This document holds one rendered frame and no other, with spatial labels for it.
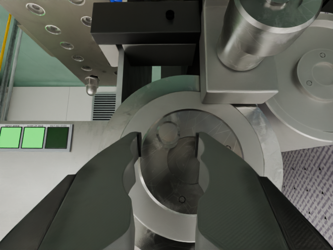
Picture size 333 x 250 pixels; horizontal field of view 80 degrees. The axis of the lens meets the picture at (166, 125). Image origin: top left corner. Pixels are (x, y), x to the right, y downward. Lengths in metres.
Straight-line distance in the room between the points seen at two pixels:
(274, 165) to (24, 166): 0.55
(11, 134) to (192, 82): 0.53
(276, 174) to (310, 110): 0.07
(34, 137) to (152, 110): 0.46
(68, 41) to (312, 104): 0.39
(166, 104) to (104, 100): 2.98
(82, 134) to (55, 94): 2.97
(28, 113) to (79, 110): 0.76
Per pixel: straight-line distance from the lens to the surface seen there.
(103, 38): 0.19
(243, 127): 0.17
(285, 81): 0.21
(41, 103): 3.57
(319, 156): 0.33
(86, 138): 0.54
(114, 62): 0.22
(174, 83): 0.18
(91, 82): 0.56
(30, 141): 0.60
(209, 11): 0.18
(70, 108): 3.32
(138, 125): 0.16
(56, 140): 0.57
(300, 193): 0.37
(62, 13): 0.38
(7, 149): 0.64
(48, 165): 0.58
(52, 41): 0.45
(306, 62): 0.22
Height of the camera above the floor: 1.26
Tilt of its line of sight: 12 degrees down
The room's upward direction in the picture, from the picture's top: 179 degrees counter-clockwise
